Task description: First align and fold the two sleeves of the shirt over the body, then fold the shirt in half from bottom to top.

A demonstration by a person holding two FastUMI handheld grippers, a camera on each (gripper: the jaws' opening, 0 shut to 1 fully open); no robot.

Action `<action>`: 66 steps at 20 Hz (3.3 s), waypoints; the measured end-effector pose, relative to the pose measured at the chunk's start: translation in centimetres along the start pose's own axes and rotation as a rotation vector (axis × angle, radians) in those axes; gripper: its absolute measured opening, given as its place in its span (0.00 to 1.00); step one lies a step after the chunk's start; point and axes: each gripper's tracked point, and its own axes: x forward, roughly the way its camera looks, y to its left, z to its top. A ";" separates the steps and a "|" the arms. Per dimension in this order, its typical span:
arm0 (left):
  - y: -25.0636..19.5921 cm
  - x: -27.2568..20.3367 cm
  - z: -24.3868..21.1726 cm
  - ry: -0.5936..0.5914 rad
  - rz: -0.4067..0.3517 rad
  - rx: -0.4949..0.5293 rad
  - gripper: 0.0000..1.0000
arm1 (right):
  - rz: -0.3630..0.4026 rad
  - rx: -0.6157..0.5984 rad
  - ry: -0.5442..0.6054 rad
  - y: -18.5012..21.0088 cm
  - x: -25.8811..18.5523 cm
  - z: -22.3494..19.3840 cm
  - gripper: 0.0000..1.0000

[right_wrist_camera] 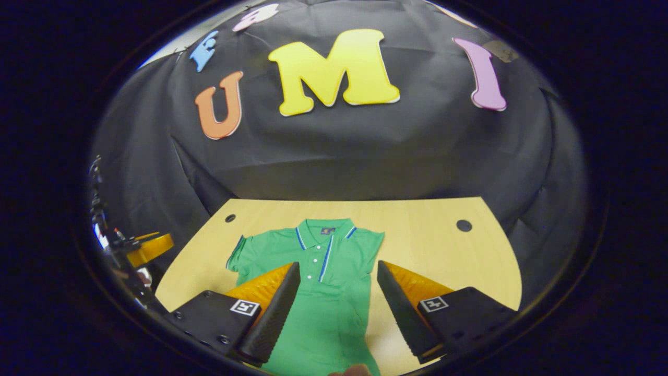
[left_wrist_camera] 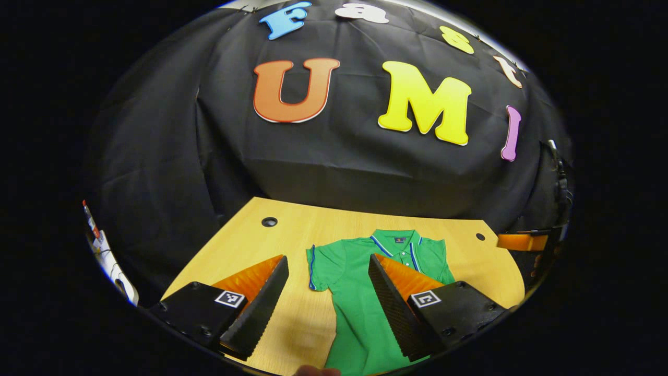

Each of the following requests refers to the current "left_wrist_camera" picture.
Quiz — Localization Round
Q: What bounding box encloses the red capped bottle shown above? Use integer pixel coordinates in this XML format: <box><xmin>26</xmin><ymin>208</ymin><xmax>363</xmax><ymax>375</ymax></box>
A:
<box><xmin>82</xmin><ymin>201</ymin><xmax>101</xmax><ymax>240</ymax></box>

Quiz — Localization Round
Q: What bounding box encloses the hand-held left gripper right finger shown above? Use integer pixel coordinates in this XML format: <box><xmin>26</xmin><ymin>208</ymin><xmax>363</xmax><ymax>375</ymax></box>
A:
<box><xmin>368</xmin><ymin>254</ymin><xmax>509</xmax><ymax>362</ymax></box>

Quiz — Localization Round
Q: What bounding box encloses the black backdrop cloth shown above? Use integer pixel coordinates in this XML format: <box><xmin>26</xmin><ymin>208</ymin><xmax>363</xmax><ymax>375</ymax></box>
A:
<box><xmin>83</xmin><ymin>0</ymin><xmax>575</xmax><ymax>309</ymax></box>

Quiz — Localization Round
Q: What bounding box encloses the green T-shirt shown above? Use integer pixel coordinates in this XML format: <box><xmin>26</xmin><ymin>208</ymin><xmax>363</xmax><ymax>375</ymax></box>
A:
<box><xmin>306</xmin><ymin>229</ymin><xmax>456</xmax><ymax>376</ymax></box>

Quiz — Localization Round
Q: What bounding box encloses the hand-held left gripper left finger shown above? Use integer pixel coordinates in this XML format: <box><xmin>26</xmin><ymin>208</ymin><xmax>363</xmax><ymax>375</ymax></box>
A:
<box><xmin>149</xmin><ymin>255</ymin><xmax>289</xmax><ymax>362</ymax></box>

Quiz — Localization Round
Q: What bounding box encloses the white side desk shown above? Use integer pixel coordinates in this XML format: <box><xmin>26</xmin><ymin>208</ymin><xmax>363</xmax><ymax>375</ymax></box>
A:
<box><xmin>86</xmin><ymin>229</ymin><xmax>139</xmax><ymax>307</ymax></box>

